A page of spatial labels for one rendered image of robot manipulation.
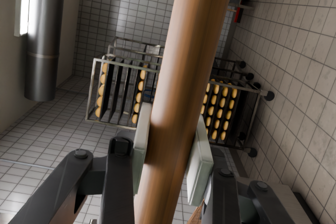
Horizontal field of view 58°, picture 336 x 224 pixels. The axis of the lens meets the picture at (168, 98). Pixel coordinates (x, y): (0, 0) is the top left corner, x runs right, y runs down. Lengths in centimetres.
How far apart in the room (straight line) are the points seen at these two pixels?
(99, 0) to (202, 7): 513
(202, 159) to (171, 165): 3
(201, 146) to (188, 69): 4
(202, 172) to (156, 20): 505
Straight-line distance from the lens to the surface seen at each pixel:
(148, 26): 521
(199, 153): 17
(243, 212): 17
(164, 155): 19
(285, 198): 227
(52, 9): 331
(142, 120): 19
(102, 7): 528
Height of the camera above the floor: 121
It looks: 4 degrees down
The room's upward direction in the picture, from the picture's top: 79 degrees counter-clockwise
